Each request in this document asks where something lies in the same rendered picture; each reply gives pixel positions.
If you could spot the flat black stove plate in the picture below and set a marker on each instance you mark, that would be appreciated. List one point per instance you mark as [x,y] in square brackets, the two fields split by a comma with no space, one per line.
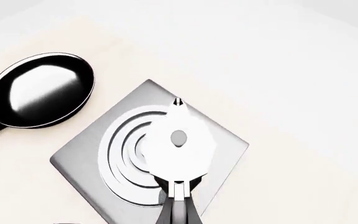
[79,154]

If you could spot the black frying pan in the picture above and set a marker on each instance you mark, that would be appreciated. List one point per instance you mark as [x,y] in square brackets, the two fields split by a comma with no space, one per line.
[47,116]

